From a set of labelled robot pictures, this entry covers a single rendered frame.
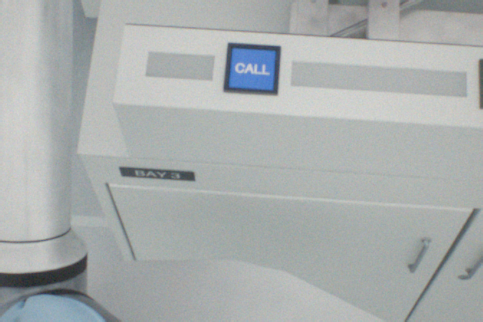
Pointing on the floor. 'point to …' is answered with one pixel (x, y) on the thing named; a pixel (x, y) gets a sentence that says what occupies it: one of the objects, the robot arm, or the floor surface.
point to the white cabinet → (308, 229)
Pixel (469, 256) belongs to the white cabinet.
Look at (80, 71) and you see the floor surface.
